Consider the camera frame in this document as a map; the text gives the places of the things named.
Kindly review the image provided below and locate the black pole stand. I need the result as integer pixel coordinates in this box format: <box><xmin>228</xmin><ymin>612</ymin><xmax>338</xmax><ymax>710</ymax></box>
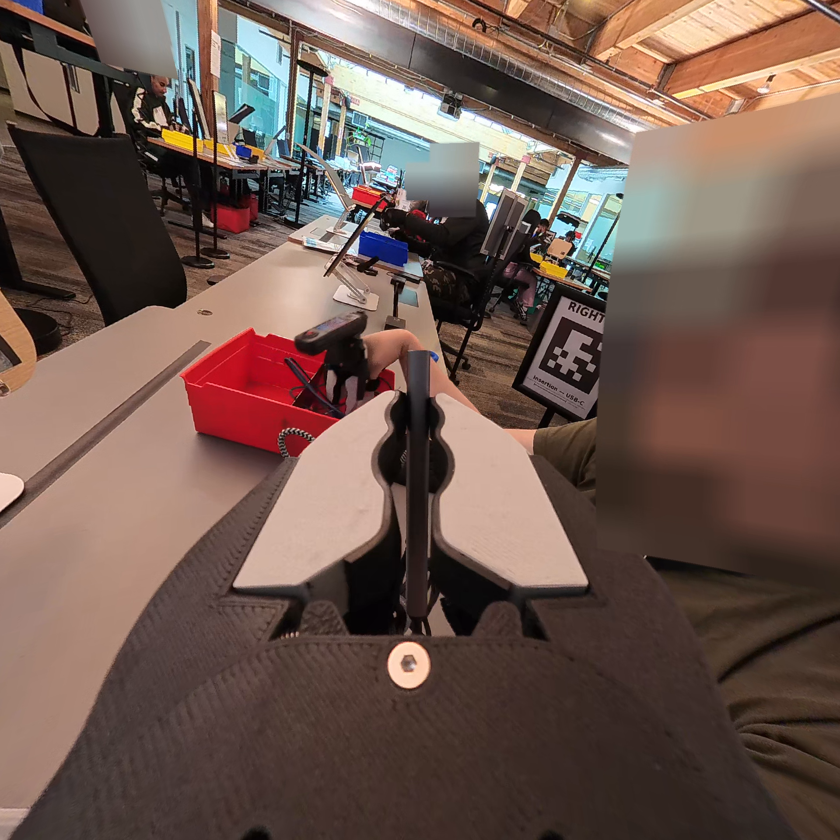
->
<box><xmin>180</xmin><ymin>79</ymin><xmax>217</xmax><ymax>270</ymax></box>

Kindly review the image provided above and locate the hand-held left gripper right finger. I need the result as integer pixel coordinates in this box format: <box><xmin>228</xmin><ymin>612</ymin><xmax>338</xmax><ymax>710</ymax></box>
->
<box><xmin>428</xmin><ymin>392</ymin><xmax>589</xmax><ymax>632</ymax></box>

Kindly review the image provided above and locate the tablet on folding stand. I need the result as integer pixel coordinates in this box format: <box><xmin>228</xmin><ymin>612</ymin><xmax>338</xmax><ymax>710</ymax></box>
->
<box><xmin>323</xmin><ymin>197</ymin><xmax>387</xmax><ymax>311</ymax></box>

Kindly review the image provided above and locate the blue plastic bin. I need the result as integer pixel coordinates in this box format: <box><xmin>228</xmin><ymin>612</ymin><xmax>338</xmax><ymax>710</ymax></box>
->
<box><xmin>357</xmin><ymin>231</ymin><xmax>410</xmax><ymax>268</ymax></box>

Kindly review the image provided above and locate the blue black braided cable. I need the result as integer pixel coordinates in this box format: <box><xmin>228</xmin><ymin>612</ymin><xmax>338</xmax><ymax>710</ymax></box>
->
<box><xmin>284</xmin><ymin>356</ymin><xmax>347</xmax><ymax>419</ymax></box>

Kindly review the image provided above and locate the black swivel chair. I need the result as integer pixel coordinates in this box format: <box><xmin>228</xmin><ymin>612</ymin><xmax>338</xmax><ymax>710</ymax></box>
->
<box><xmin>430</xmin><ymin>259</ymin><xmax>503</xmax><ymax>388</ymax></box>

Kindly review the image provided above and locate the grey usb hub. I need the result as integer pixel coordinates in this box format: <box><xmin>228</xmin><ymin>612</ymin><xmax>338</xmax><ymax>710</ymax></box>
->
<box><xmin>403</xmin><ymin>350</ymin><xmax>433</xmax><ymax>621</ymax></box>

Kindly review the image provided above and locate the framed marker sign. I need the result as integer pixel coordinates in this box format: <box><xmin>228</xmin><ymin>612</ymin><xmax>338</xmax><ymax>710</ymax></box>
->
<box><xmin>512</xmin><ymin>287</ymin><xmax>608</xmax><ymax>422</ymax></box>

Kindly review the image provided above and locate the grey monitor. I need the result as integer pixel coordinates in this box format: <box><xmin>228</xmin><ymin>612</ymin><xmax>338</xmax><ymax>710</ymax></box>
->
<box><xmin>482</xmin><ymin>190</ymin><xmax>532</xmax><ymax>260</ymax></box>

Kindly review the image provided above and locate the red plastic bin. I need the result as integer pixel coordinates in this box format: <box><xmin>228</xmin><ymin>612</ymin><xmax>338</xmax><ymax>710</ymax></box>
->
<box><xmin>180</xmin><ymin>327</ymin><xmax>396</xmax><ymax>458</ymax></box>

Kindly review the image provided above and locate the person's right hand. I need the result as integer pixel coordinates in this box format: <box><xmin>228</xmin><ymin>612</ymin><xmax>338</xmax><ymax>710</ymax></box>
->
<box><xmin>363</xmin><ymin>330</ymin><xmax>406</xmax><ymax>395</ymax></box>

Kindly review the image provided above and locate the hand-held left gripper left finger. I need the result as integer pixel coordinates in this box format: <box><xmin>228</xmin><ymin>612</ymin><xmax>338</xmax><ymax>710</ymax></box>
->
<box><xmin>233</xmin><ymin>392</ymin><xmax>404</xmax><ymax>634</ymax></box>

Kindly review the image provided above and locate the black office chair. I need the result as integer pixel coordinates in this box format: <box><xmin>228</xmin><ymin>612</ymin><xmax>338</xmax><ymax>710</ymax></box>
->
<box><xmin>7</xmin><ymin>125</ymin><xmax>189</xmax><ymax>327</ymax></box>

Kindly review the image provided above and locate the person's right forearm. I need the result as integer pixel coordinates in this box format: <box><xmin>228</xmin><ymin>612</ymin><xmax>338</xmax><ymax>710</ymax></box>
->
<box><xmin>430</xmin><ymin>354</ymin><xmax>536</xmax><ymax>455</ymax></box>

